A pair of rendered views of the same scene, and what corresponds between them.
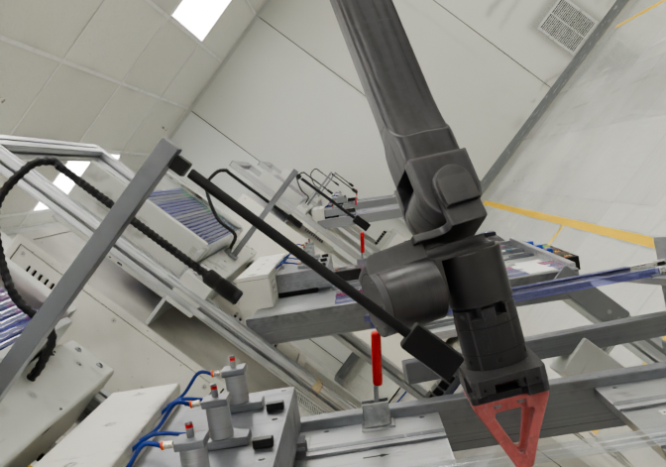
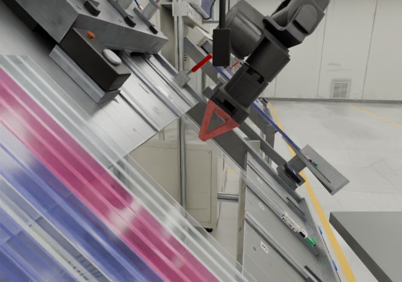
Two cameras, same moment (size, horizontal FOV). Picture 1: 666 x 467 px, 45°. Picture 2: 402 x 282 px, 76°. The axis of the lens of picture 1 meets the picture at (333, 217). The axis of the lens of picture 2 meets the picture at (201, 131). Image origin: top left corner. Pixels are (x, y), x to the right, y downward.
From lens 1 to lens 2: 30 cm
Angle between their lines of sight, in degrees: 16
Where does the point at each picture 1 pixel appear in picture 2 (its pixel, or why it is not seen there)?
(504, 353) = (241, 96)
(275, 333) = (188, 49)
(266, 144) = not seen: hidden behind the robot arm
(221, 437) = (119, 3)
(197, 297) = (180, 12)
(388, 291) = (234, 18)
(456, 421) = (200, 111)
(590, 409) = (238, 155)
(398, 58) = not seen: outside the picture
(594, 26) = (344, 98)
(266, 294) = (198, 39)
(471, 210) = (298, 33)
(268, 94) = not seen: hidden behind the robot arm
